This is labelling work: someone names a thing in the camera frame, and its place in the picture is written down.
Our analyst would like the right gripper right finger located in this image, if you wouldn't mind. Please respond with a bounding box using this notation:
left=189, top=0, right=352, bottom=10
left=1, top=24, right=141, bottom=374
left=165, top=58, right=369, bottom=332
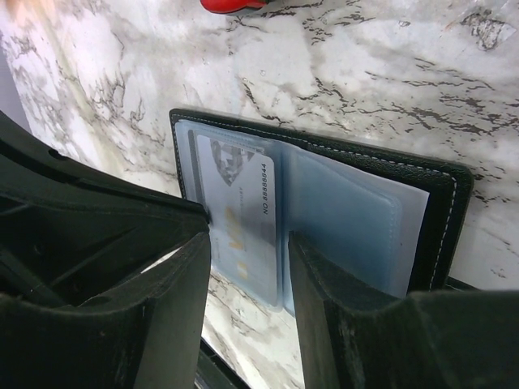
left=288, top=233, right=518, bottom=388

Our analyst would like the white vip card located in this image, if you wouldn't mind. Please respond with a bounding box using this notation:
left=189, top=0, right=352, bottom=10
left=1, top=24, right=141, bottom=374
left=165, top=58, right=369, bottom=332
left=196, top=135, right=279, bottom=306

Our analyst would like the black leather card holder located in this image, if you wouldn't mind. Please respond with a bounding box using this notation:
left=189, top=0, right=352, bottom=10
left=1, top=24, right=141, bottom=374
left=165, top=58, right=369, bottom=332
left=169, top=109, right=474, bottom=312

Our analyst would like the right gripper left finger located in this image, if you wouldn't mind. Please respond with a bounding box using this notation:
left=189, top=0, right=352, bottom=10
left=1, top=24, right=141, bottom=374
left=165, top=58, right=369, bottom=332
left=1, top=116, right=211, bottom=388

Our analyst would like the red black utility knife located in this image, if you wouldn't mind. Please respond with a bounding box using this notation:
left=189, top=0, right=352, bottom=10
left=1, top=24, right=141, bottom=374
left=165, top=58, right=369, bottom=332
left=200, top=0, right=268, bottom=15

